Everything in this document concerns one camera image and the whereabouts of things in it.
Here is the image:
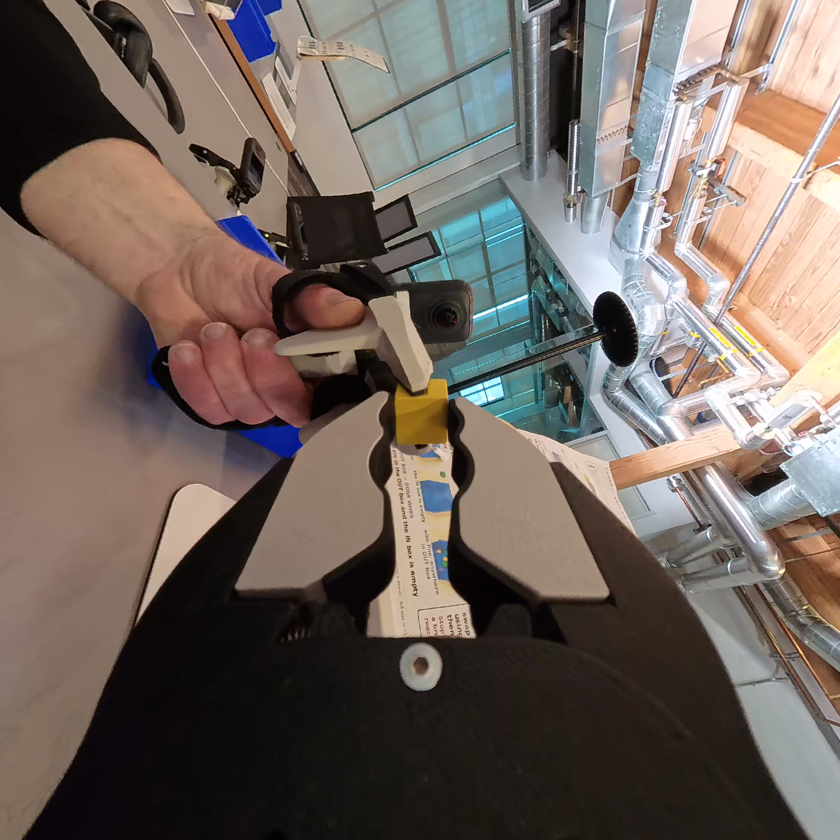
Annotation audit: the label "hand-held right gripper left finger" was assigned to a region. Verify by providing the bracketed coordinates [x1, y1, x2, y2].
[234, 391, 392, 599]

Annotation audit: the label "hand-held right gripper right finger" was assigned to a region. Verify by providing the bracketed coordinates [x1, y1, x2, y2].
[448, 398, 613, 605]

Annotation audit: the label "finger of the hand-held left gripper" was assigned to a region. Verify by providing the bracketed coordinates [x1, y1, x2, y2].
[367, 291, 435, 396]

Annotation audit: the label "yellow cube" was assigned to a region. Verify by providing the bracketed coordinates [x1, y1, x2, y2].
[394, 378, 450, 448]

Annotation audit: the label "blue plastic bin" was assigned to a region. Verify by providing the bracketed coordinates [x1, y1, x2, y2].
[147, 215, 304, 459]
[225, 0, 284, 64]

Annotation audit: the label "person's left forearm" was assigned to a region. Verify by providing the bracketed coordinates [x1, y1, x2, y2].
[0, 0, 219, 316]

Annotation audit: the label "person's left hand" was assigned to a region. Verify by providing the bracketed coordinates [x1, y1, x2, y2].
[134, 239, 368, 427]

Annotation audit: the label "printed instruction sheet board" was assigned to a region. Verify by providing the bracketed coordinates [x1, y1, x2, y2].
[366, 430, 634, 641]

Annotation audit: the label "wooden ceiling beam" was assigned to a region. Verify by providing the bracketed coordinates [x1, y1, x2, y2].
[607, 354, 840, 491]

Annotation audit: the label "black pole with disc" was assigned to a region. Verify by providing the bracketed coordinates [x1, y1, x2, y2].
[451, 291, 639, 396]

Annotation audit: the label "spare hand-held gripper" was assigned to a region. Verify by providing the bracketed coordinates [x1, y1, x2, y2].
[189, 137, 268, 206]

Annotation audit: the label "cluster of silver pipes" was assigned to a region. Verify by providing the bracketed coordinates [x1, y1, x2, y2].
[600, 249, 840, 664]

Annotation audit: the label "white paper strip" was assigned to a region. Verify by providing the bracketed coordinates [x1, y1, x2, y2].
[296, 35, 391, 74]

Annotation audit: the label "black headphones on table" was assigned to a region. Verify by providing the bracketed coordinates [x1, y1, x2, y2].
[85, 0, 186, 136]

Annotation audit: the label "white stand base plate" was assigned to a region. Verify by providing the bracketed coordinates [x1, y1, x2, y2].
[134, 483, 238, 626]

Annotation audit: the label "round metal duct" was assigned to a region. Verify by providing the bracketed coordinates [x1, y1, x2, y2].
[520, 0, 553, 182]

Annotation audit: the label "rectangular metal duct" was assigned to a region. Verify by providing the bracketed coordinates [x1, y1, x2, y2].
[576, 0, 660, 236]

